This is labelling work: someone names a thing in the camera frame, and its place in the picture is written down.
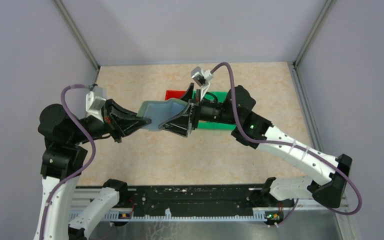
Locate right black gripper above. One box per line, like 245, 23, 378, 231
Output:
158, 83, 239, 138

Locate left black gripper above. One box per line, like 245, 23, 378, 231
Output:
70, 97, 153, 143

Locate grey-green card holder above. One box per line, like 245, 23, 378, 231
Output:
136, 98, 188, 132

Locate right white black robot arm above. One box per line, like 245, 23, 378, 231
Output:
158, 85, 353, 210

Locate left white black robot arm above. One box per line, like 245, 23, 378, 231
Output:
34, 99, 152, 240

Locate red plastic bin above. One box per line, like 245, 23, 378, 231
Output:
164, 89, 186, 100

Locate right green plastic bin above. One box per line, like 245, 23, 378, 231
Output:
202, 91, 232, 103

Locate green plastic bin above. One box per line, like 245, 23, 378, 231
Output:
202, 91, 232, 103
193, 90, 236, 131

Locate middle green plastic bin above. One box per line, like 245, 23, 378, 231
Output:
193, 90, 236, 131

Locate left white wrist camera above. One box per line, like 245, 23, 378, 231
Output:
85, 84, 107, 122

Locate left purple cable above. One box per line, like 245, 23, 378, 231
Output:
39, 84, 97, 240

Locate purple cable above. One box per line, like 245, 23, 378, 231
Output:
39, 84, 97, 240
210, 62, 363, 228

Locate aluminium frame rail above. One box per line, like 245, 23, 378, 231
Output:
47, 187, 349, 213

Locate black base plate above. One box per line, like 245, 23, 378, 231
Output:
117, 184, 280, 217

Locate white toothed cable duct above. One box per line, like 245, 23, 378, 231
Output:
99, 207, 268, 223

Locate left corner aluminium post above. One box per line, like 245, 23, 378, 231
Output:
52, 0, 100, 71

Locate corner aluminium post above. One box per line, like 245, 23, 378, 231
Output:
52, 0, 100, 71
293, 0, 337, 69

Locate right side aluminium rail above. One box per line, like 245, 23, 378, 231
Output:
287, 61, 330, 153

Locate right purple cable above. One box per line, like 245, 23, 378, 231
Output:
210, 62, 363, 228

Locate right corner aluminium post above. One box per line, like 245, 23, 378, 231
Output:
293, 0, 337, 69

